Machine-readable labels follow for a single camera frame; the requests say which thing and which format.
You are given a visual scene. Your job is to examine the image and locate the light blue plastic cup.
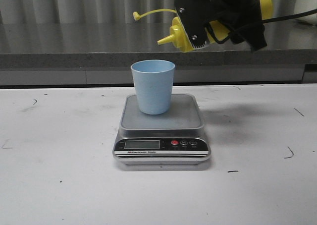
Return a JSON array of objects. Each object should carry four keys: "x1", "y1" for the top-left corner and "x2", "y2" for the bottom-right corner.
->
[{"x1": 131, "y1": 59, "x2": 175, "y2": 115}]

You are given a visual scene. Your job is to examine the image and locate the silver digital kitchen scale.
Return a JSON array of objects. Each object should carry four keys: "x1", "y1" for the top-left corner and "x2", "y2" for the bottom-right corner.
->
[{"x1": 112, "y1": 94, "x2": 211, "y2": 166}]

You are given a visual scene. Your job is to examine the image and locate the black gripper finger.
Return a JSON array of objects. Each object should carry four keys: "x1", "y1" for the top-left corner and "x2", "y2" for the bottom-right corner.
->
[{"x1": 174, "y1": 0, "x2": 223, "y2": 49}]

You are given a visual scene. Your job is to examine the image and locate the yellow squeeze bottle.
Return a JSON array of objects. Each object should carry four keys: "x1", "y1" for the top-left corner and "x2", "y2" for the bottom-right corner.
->
[{"x1": 132, "y1": 0, "x2": 274, "y2": 53}]

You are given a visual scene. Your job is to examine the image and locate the grey stone counter ledge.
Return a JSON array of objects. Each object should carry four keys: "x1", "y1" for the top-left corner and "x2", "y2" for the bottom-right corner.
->
[{"x1": 0, "y1": 20, "x2": 317, "y2": 87}]

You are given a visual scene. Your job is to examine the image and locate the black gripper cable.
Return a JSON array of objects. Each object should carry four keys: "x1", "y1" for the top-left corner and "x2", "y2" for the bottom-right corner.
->
[{"x1": 204, "y1": 8, "x2": 317, "y2": 44}]

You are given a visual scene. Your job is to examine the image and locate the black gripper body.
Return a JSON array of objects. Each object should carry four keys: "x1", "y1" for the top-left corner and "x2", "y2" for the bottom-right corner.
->
[{"x1": 198, "y1": 0, "x2": 267, "y2": 52}]

